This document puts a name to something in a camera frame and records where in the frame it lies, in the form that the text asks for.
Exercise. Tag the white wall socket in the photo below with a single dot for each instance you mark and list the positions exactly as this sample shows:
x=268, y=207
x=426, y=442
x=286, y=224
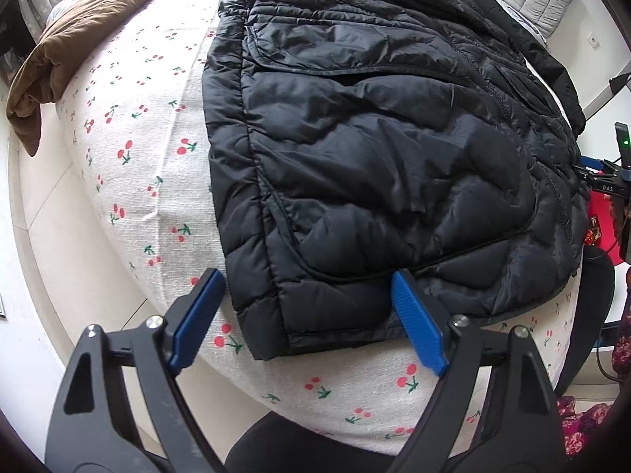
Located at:
x=593, y=41

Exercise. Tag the black garment on bed edge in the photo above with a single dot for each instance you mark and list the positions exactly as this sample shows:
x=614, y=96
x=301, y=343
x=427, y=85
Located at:
x=546, y=66

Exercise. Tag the brown blanket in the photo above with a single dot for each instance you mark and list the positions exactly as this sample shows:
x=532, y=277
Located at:
x=49, y=68

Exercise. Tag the red patterned clothing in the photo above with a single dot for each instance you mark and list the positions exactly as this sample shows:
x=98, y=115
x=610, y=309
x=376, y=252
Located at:
x=600, y=232

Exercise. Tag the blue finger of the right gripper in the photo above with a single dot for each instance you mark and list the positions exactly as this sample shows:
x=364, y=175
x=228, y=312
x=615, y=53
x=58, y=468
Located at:
x=591, y=163

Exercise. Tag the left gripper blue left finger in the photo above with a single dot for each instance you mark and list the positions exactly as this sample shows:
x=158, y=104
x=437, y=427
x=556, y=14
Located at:
x=188, y=319

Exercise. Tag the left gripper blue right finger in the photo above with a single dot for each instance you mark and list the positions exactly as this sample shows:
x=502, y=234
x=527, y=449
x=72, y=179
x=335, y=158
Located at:
x=425, y=321

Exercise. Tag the cherry print mattress cover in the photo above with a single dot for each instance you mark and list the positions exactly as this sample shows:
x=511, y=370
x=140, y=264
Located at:
x=135, y=117

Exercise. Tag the black puffer jacket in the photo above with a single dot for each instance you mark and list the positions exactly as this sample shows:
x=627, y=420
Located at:
x=354, y=138

